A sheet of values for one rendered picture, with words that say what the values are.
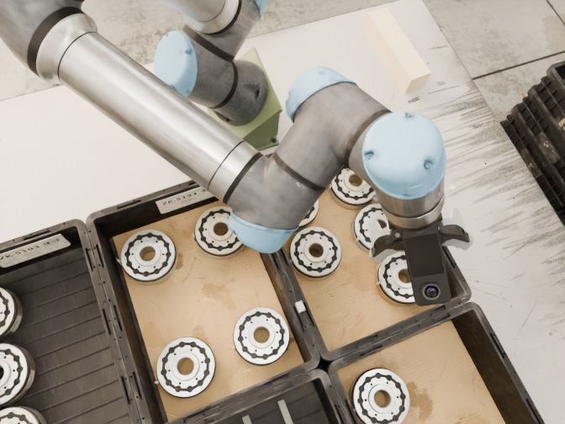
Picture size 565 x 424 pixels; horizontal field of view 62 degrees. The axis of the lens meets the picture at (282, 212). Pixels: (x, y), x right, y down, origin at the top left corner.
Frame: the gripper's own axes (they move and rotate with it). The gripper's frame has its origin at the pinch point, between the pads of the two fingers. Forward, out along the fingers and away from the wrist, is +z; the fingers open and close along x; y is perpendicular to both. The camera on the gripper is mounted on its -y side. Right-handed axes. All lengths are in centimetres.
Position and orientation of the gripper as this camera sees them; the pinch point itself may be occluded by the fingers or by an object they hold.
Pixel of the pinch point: (420, 256)
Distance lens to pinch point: 78.1
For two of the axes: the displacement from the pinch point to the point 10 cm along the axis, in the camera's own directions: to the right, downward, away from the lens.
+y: -0.8, -9.3, 3.6
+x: -9.5, 1.8, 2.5
